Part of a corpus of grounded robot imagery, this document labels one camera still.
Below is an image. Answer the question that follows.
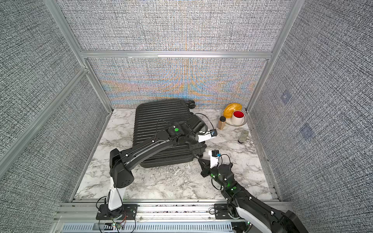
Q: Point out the yellow bread loaf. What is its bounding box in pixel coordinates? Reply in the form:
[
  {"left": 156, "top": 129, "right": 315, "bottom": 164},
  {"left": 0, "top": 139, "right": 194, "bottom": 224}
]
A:
[{"left": 223, "top": 103, "right": 242, "bottom": 118}]

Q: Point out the black ribbed hard-shell suitcase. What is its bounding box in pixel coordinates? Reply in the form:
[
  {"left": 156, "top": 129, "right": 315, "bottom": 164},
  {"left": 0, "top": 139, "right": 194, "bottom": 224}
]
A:
[{"left": 133, "top": 99, "right": 207, "bottom": 168}]

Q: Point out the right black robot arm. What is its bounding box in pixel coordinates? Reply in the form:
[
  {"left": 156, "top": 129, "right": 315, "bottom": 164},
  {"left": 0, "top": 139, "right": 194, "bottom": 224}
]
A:
[{"left": 198, "top": 158, "right": 308, "bottom": 233}]

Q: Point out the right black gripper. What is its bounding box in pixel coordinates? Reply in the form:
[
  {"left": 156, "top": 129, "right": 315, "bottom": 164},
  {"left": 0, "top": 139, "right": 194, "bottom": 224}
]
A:
[{"left": 199, "top": 157, "right": 227, "bottom": 191}]

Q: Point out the white cup red inside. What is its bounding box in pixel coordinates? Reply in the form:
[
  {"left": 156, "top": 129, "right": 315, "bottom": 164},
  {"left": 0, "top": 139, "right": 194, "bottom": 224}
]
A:
[{"left": 231, "top": 111, "right": 245, "bottom": 126}]

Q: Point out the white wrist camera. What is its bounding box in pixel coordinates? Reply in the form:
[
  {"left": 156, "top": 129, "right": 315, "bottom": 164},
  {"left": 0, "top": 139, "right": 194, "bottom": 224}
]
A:
[
  {"left": 197, "top": 129, "right": 218, "bottom": 143},
  {"left": 208, "top": 150, "right": 220, "bottom": 169}
]

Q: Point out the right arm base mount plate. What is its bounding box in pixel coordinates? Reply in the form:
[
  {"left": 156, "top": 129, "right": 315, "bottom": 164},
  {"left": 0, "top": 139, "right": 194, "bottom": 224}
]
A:
[{"left": 213, "top": 203, "right": 233, "bottom": 220}]

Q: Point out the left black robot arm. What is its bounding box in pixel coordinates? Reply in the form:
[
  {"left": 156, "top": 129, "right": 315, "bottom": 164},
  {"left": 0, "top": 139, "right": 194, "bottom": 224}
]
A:
[{"left": 106, "top": 115, "right": 217, "bottom": 211}]

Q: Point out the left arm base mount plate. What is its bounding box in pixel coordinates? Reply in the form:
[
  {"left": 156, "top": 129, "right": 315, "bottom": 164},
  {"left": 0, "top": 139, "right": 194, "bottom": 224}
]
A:
[{"left": 96, "top": 204, "right": 138, "bottom": 220}]

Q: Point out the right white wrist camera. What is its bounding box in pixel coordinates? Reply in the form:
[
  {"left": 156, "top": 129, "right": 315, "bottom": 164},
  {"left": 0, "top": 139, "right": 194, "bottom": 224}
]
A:
[{"left": 208, "top": 150, "right": 220, "bottom": 169}]

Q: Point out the aluminium enclosure frame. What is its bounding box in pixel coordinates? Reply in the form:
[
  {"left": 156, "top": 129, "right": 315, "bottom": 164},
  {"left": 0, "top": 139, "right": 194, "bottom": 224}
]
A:
[{"left": 0, "top": 0, "right": 306, "bottom": 178}]

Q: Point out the clear glass jar lying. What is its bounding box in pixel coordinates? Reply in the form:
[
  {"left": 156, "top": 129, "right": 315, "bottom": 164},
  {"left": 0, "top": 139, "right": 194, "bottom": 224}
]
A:
[{"left": 238, "top": 130, "right": 249, "bottom": 144}]

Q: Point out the white slotted cable duct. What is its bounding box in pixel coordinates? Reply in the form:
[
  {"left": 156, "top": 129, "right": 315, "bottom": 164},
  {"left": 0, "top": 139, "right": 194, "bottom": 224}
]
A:
[{"left": 61, "top": 222, "right": 234, "bottom": 233}]

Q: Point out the brown spice jar black lid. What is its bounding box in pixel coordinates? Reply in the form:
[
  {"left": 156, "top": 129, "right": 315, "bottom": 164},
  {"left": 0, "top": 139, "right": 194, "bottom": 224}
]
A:
[{"left": 217, "top": 116, "right": 226, "bottom": 130}]

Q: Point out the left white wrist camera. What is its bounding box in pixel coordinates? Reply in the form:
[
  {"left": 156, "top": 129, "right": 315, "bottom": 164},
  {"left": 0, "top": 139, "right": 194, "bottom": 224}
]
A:
[{"left": 197, "top": 129, "right": 218, "bottom": 143}]

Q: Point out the white patterned plate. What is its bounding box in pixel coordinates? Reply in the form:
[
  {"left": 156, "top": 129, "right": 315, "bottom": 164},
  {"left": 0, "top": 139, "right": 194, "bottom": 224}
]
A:
[{"left": 226, "top": 110, "right": 248, "bottom": 127}]

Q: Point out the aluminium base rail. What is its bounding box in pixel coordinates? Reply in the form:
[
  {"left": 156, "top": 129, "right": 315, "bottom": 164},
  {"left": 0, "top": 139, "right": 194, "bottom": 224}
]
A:
[{"left": 52, "top": 199, "right": 292, "bottom": 225}]

